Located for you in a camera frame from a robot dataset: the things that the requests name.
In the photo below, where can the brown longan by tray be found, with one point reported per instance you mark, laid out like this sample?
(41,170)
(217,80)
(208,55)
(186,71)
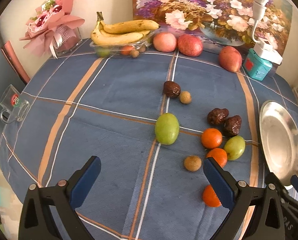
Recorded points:
(134,53)

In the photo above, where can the orange tangerine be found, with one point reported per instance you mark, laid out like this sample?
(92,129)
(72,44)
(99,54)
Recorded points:
(210,198)
(219,155)
(211,138)

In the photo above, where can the clear plastic fruit tray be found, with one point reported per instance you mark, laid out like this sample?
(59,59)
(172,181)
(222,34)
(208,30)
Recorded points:
(123,49)

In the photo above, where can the blue plaid tablecloth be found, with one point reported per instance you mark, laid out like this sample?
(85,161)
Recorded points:
(81,106)

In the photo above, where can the brown longan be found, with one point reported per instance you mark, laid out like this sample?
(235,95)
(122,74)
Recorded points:
(185,97)
(134,53)
(192,163)

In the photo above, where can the flower painting canvas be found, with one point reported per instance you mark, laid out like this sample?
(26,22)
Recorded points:
(228,22)

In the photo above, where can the clear glass mug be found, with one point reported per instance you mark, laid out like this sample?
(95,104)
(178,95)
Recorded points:
(14,106)

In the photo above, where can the silver metal plate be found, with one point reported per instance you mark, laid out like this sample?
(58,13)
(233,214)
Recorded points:
(279,139)

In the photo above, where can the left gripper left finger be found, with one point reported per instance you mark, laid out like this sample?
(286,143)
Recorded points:
(37,221)

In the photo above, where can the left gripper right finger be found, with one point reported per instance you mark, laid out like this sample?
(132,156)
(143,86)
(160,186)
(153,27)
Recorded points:
(237,196)

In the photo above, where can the teal house-shaped box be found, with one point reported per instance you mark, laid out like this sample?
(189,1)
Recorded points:
(256,67)

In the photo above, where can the yellow banana bunch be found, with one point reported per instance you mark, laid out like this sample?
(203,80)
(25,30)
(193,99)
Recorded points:
(121,33)

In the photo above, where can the red apple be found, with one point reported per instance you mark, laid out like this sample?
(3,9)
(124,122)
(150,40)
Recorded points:
(230,59)
(190,45)

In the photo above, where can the small green jujube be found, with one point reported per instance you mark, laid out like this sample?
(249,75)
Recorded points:
(235,147)

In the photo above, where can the pink flower bouquet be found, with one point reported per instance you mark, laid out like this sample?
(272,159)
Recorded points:
(53,30)

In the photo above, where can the dark red date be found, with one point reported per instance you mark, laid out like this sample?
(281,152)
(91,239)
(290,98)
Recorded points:
(232,125)
(217,116)

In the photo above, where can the large green jujube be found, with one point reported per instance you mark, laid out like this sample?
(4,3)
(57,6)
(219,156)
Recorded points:
(167,129)

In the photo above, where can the white power strip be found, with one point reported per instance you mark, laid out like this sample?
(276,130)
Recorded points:
(266,51)

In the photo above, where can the pink apple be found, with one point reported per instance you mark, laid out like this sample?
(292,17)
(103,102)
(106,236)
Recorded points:
(165,42)

